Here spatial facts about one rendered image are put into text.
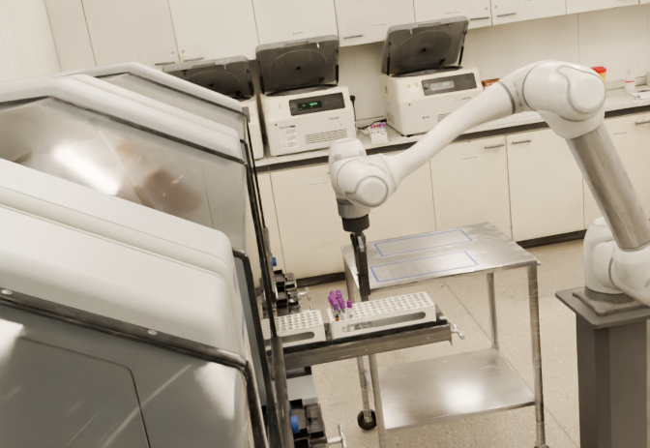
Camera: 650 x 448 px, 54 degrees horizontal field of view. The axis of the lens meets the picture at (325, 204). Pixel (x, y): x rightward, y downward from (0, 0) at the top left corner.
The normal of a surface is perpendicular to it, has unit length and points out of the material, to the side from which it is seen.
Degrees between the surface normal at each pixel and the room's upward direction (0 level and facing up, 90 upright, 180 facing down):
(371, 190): 92
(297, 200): 90
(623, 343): 90
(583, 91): 85
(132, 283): 29
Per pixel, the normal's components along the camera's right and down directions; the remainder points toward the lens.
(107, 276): 0.36, -0.91
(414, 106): 0.11, 0.25
